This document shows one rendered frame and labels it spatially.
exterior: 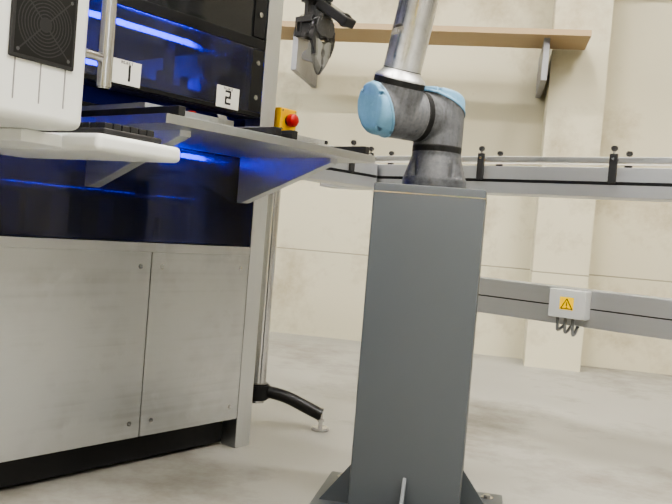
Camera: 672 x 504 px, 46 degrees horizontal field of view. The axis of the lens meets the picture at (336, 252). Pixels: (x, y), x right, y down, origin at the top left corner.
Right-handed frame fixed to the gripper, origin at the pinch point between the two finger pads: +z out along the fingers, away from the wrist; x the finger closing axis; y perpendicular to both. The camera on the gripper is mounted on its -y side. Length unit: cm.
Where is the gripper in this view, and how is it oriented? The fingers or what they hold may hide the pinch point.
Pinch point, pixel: (320, 69)
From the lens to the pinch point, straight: 214.2
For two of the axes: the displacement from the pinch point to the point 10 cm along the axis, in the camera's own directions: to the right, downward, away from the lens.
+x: -6.3, -0.3, -7.8
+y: -7.7, -0.8, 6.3
